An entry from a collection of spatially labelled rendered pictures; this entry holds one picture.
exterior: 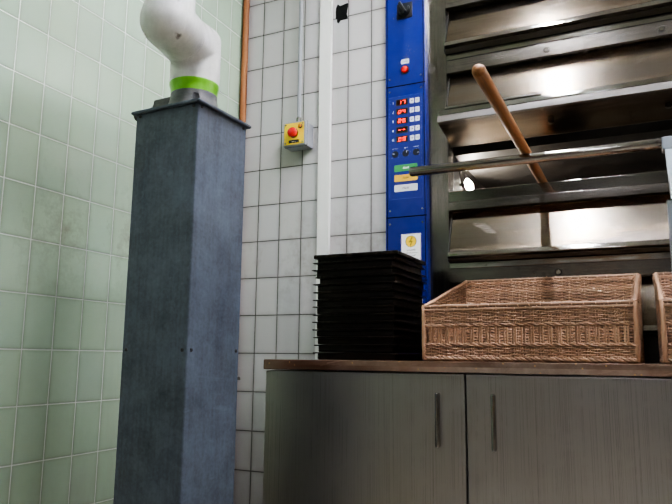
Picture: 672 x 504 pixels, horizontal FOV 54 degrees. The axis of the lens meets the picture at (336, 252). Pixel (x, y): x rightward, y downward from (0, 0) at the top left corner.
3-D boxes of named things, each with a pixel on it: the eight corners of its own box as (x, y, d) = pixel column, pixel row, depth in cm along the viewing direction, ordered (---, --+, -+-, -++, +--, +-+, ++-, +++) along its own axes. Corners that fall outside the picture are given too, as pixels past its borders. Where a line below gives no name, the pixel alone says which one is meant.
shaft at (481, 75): (484, 74, 138) (484, 60, 139) (470, 76, 139) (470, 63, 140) (568, 223, 291) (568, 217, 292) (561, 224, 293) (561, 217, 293)
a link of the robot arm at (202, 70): (154, 85, 166) (158, 14, 169) (181, 107, 181) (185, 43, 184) (202, 81, 163) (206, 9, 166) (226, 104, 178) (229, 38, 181)
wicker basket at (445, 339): (465, 361, 224) (463, 280, 228) (648, 363, 200) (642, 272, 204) (418, 361, 181) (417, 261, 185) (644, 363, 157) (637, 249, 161)
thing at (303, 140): (291, 152, 268) (292, 128, 270) (313, 149, 264) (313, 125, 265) (282, 147, 262) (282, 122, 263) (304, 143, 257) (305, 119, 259)
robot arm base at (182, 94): (119, 120, 174) (120, 99, 175) (158, 137, 188) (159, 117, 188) (197, 104, 163) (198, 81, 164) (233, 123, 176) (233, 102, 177)
